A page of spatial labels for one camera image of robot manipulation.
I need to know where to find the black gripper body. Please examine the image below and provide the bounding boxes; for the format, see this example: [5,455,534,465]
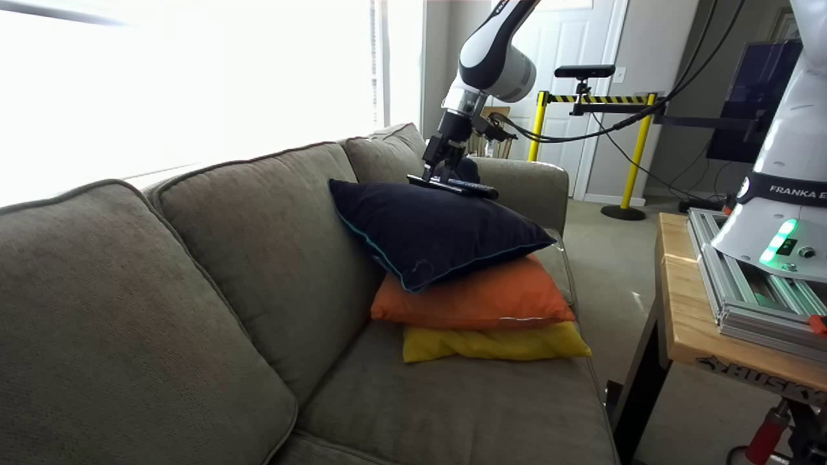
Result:
[421,112,479,180]

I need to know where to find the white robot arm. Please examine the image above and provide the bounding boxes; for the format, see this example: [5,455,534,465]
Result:
[421,0,541,183]

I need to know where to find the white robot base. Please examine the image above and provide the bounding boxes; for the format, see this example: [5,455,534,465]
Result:
[712,0,827,282]

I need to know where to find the navy blue square pillow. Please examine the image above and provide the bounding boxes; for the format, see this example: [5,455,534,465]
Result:
[328,180,553,293]

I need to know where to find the orange pillow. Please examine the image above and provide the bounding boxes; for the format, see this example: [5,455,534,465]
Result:
[371,258,574,330]

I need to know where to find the white door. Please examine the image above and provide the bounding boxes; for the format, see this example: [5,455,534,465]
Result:
[509,0,629,200]

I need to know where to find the yellow black barrier stand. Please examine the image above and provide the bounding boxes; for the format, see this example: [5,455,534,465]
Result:
[527,91,659,222]

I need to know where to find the yellow pillow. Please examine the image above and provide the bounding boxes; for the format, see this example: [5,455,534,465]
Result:
[403,324,593,365]

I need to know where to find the grey fabric sofa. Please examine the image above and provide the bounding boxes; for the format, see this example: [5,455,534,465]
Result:
[0,125,619,465]

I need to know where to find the wooden table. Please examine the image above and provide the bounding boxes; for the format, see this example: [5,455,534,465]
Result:
[614,210,827,465]

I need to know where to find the aluminium mounting rails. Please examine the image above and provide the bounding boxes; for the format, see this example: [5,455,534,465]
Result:
[687,210,827,365]

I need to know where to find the black camera on stand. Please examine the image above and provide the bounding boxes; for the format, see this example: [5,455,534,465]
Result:
[553,64,615,96]

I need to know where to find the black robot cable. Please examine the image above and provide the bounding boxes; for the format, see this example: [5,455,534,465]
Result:
[490,0,753,145]

